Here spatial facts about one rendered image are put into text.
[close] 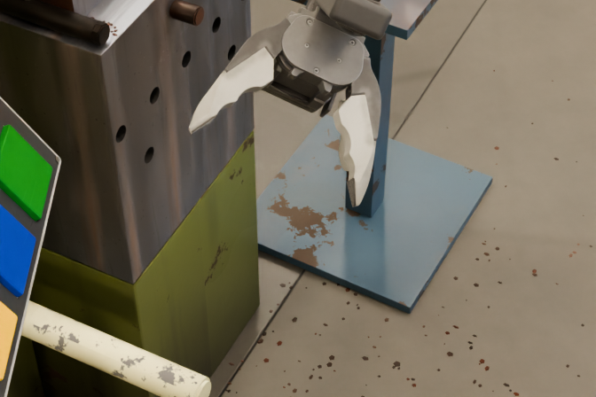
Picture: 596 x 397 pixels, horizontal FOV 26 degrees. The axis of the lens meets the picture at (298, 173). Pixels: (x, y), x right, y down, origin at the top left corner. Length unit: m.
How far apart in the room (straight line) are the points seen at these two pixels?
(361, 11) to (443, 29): 2.11
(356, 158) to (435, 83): 1.90
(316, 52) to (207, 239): 1.09
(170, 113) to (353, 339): 0.77
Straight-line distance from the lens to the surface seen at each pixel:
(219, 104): 1.04
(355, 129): 1.07
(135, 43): 1.69
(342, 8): 1.00
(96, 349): 1.66
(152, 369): 1.63
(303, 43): 1.07
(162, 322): 2.09
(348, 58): 1.08
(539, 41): 3.11
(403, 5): 2.07
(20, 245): 1.30
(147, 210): 1.89
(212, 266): 2.19
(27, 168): 1.36
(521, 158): 2.81
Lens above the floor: 1.95
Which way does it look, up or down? 46 degrees down
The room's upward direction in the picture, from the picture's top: straight up
